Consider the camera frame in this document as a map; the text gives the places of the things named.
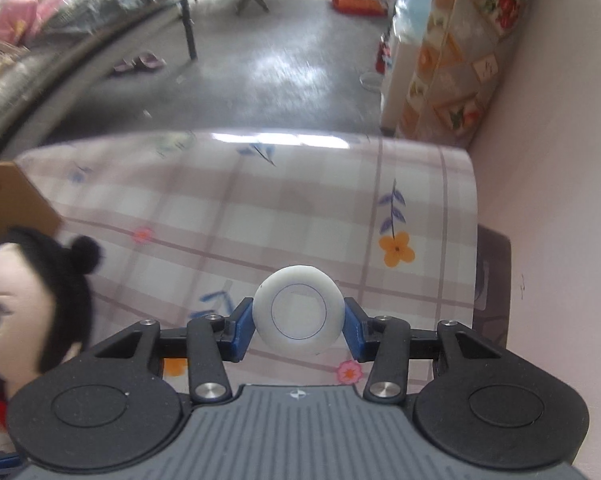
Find brown cardboard box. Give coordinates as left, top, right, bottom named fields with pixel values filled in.
left=0, top=162, right=62, bottom=242

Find plaid floral tablecloth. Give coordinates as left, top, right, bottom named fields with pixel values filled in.
left=15, top=129, right=480, bottom=396

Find bed with mattress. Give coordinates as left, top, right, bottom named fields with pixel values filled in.
left=0, top=0, right=197, bottom=158

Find white water dispenser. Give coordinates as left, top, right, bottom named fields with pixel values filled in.
left=380, top=34, right=420, bottom=136

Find black-haired plush doll red dress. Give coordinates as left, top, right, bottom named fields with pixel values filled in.
left=0, top=226, right=102, bottom=431

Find red thermos bottle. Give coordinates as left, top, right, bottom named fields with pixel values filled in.
left=374, top=34, right=392, bottom=75

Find patterned cloth covered cabinet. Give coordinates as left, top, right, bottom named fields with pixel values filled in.
left=396, top=0, right=532, bottom=148

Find small white round container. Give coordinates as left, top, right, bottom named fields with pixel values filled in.
left=252, top=266, right=345, bottom=358

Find pair of slippers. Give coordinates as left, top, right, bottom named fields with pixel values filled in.
left=112, top=52, right=166, bottom=76

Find red orange bag on floor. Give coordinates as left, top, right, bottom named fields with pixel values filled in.
left=331, top=0, right=387, bottom=16

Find pink blanket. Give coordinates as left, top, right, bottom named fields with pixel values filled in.
left=0, top=0, right=72, bottom=47

